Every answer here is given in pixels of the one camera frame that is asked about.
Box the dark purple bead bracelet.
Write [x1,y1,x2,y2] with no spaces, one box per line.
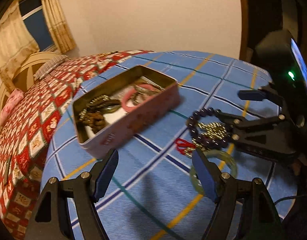
[186,107,232,149]

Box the green jade bracelet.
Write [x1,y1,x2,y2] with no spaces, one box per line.
[189,149,238,196]

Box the pink bangle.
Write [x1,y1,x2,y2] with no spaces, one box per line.
[121,83,158,113]

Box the brown wooden bead necklace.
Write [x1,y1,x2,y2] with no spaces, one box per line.
[78,94,121,134]

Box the red tassel knot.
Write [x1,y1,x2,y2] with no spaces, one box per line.
[175,138,196,158]

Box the dark wooden door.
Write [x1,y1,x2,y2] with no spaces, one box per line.
[239,0,307,63]

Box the red patchwork bedspread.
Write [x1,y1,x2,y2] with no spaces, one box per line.
[0,49,154,240]

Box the blue plaid cloth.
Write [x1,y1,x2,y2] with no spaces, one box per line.
[40,50,298,240]

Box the paper leaflet in box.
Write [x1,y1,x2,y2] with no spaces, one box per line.
[79,76,164,138]

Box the pink tin box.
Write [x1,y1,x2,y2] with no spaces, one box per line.
[72,65,181,159]

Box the pink pillow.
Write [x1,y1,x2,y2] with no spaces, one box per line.
[0,88,24,127]

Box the striped pillow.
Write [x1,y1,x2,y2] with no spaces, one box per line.
[34,55,68,81]

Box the cream wooden headboard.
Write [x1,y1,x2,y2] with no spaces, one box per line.
[0,51,62,136]

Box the beige patterned curtain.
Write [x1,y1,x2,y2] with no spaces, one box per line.
[0,0,76,92]

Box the window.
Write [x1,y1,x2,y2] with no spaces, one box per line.
[19,0,57,51]

